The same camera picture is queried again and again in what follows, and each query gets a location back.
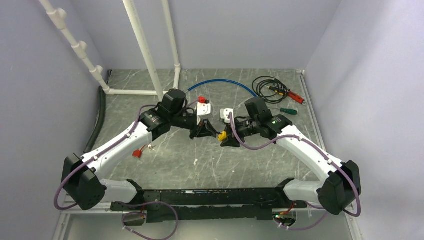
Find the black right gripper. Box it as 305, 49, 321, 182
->
220, 117, 260, 147

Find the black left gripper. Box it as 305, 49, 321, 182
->
170, 111, 217, 140

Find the yellow padlock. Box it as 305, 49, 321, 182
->
217, 131, 228, 142

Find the blue cable lock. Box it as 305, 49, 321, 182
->
187, 79, 259, 99

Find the red cable padlock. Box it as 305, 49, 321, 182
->
132, 145, 146, 159

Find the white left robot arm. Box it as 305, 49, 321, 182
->
54, 89, 217, 211

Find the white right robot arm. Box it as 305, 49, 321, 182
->
218, 97, 362, 217

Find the yellow black screwdriver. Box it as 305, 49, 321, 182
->
267, 86, 289, 97

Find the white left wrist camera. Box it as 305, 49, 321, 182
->
196, 96, 213, 125

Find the black coiled cable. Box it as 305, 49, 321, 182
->
251, 75, 290, 103

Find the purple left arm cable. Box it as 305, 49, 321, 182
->
53, 99, 180, 240

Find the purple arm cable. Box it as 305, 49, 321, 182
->
228, 110, 362, 232
53, 99, 180, 240

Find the green handled screwdriver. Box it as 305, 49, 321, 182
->
268, 106, 298, 116

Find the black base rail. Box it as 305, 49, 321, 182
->
110, 187, 307, 223

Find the red handled wrench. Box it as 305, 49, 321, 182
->
288, 91, 308, 106

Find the black corrugated hose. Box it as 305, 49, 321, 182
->
83, 86, 108, 155

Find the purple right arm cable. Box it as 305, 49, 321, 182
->
228, 110, 362, 232

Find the aluminium extrusion frame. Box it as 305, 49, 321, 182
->
52, 190, 364, 240

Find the white PVC pipe frame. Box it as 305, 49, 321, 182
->
39, 0, 182, 99

